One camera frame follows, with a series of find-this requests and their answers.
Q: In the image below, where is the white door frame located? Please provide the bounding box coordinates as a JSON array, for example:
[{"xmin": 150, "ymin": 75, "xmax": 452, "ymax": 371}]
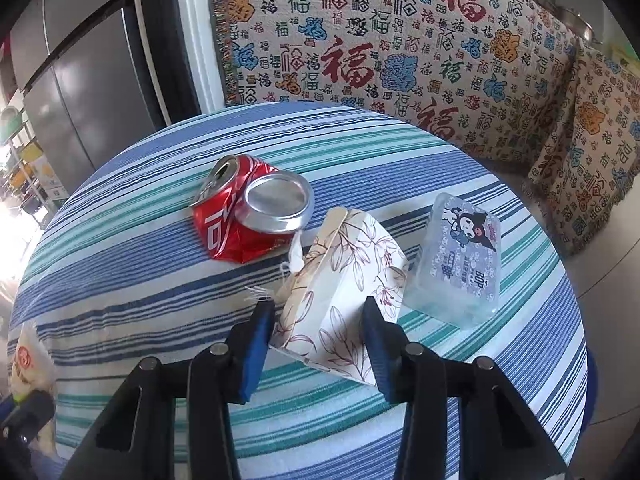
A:
[{"xmin": 175, "ymin": 0, "xmax": 226, "ymax": 113}]

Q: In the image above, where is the storage rack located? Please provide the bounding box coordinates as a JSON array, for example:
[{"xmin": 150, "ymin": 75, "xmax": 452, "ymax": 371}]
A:
[{"xmin": 0, "ymin": 105, "xmax": 67, "ymax": 211}]

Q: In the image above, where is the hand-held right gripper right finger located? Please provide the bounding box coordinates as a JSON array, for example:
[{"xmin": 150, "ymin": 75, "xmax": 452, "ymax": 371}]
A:
[{"xmin": 361, "ymin": 296, "xmax": 568, "ymax": 480}]

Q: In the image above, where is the grey refrigerator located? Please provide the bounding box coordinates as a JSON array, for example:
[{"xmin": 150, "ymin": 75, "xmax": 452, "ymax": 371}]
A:
[{"xmin": 10, "ymin": 0, "xmax": 166, "ymax": 196}]

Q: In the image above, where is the sofa with patterned cover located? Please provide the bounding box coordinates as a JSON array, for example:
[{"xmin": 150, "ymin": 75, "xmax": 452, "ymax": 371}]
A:
[{"xmin": 205, "ymin": 0, "xmax": 581, "ymax": 176}]

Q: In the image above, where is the floral paper box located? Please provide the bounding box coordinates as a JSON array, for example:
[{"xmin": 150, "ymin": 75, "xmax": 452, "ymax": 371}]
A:
[{"xmin": 245, "ymin": 207, "xmax": 410, "ymax": 388}]

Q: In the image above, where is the white plastic bag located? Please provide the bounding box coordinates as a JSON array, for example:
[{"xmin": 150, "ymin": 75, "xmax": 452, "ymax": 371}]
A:
[{"xmin": 10, "ymin": 322, "xmax": 58, "ymax": 456}]

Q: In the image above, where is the striped tablecloth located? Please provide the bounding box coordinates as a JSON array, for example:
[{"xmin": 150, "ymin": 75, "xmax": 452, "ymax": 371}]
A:
[{"xmin": 7, "ymin": 101, "xmax": 591, "ymax": 480}]

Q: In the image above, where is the metal pot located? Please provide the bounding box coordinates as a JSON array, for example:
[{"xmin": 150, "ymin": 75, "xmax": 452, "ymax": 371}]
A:
[{"xmin": 544, "ymin": 0, "xmax": 597, "ymax": 43}]

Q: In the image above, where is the clear plastic cartoon box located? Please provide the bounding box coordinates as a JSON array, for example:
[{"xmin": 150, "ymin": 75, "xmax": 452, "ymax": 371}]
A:
[{"xmin": 402, "ymin": 192, "xmax": 503, "ymax": 331}]

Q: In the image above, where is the crushed red can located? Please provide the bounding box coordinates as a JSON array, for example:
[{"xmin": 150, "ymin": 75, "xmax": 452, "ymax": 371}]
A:
[{"xmin": 190, "ymin": 154, "xmax": 315, "ymax": 263}]

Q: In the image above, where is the printed fringed blanket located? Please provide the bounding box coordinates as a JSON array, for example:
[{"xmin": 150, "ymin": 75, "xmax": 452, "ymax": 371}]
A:
[{"xmin": 522, "ymin": 42, "xmax": 640, "ymax": 258}]

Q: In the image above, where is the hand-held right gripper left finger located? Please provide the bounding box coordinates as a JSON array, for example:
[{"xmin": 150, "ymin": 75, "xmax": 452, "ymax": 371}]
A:
[{"xmin": 60, "ymin": 299, "xmax": 277, "ymax": 480}]

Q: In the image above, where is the yellow green cloth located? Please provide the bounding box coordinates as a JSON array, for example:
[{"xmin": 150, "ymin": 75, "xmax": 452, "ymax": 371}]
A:
[{"xmin": 609, "ymin": 42, "xmax": 640, "ymax": 67}]

